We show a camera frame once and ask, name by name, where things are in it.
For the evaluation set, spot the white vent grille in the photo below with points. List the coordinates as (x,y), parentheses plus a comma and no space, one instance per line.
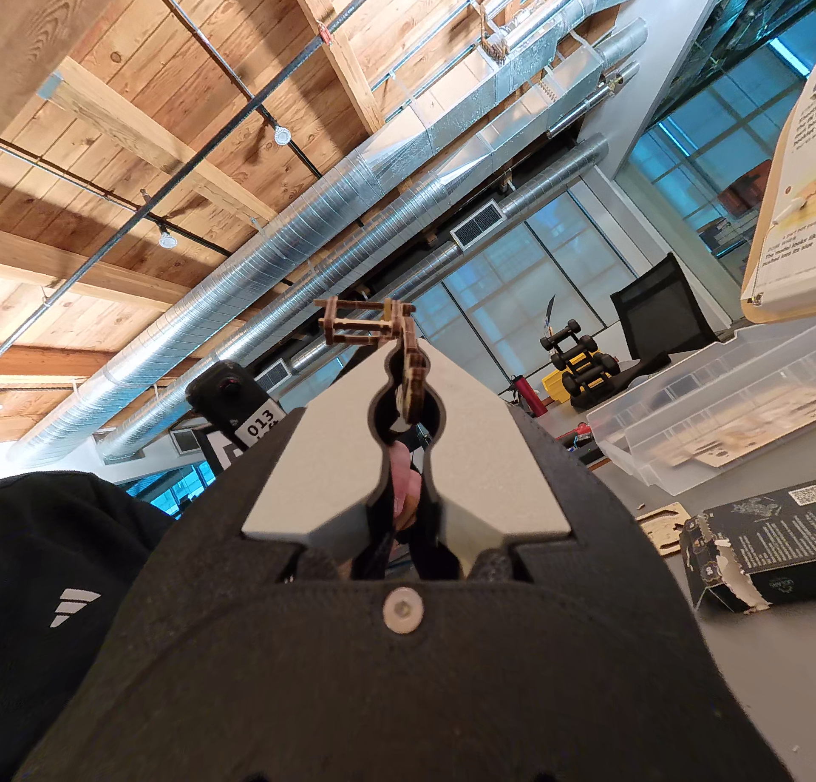
(478,224)

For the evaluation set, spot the grey ceiling pipe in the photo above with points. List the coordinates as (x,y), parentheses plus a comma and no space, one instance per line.
(255,101)

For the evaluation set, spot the black framed marker sign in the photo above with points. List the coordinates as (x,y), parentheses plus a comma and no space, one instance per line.
(223,453)

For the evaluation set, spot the red cylinder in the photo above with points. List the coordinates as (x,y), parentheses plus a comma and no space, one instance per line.
(529,396)

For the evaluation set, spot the small black mesh chair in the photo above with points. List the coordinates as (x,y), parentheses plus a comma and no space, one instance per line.
(663,310)

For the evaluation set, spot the dark cardboard kit box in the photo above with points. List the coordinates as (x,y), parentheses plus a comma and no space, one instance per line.
(758,539)

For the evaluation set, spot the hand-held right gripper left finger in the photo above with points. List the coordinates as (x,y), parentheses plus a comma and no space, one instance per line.
(312,469)

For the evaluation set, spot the round ceiling sensor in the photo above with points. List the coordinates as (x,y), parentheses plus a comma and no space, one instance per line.
(282,134)
(168,240)

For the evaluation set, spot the wooden model lever assembly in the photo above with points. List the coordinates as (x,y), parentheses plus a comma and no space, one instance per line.
(411,380)

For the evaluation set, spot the person's left hand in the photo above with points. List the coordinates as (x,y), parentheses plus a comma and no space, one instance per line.
(405,482)

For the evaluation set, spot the black dumbbell rack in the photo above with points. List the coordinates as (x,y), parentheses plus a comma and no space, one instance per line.
(580,374)

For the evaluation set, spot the silver ventilation duct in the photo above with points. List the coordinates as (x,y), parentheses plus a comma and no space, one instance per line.
(223,272)
(268,329)

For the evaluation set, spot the red hand tool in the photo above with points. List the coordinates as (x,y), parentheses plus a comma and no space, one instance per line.
(570,437)

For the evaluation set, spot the yellow bin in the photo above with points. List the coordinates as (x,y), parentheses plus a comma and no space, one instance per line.
(554,386)

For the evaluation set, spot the round silver duct pipe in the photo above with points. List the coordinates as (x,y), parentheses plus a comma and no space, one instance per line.
(554,176)

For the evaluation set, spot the colour printed instruction manual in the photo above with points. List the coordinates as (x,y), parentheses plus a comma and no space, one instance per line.
(794,252)

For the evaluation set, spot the yellow blue tag holder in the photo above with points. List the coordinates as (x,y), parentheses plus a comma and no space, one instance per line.
(551,313)

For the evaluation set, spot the black ceiling rail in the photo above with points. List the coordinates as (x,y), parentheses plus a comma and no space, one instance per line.
(64,173)
(204,40)

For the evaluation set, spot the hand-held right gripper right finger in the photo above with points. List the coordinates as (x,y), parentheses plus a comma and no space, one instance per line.
(497,469)

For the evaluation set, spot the laser-cut wooden kit sheet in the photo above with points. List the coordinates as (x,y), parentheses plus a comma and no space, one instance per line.
(663,530)

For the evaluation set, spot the clear plastic storage box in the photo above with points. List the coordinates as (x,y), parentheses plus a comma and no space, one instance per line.
(701,386)

